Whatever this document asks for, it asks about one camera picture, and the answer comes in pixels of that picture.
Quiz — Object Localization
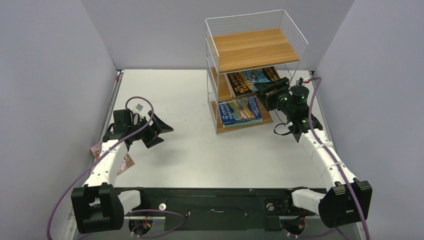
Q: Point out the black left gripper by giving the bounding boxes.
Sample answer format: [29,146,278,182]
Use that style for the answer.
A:
[128,111,173,148]

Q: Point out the black 169-storey treehouse book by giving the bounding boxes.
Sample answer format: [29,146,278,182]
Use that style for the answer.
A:
[224,66,280,98]

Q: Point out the blue 91-storey treehouse book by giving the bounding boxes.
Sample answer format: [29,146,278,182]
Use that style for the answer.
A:
[218,96,263,125]

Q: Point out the yellow Brideshead Revisited book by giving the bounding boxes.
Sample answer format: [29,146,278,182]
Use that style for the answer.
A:
[222,120,262,129]

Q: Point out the white wire wooden shelf rack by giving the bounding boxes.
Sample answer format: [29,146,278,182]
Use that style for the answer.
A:
[205,9,309,134]

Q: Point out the pink book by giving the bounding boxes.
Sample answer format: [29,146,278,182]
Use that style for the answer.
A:
[90,142,135,176]

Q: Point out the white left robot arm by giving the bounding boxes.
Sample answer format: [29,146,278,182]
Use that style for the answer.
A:
[71,109,174,234]

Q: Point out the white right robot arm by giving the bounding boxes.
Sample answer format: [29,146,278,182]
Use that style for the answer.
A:
[255,77,373,228]

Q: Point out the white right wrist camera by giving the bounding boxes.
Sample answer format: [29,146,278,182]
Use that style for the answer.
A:
[296,77,308,86]

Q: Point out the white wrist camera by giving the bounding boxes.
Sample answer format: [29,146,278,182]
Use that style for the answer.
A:
[296,77,308,86]
[131,103,144,119]

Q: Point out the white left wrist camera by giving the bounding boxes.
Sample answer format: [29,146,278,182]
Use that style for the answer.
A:
[131,103,144,119]

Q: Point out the aluminium frame rail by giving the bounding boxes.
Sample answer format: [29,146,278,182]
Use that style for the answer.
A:
[71,181,372,238]

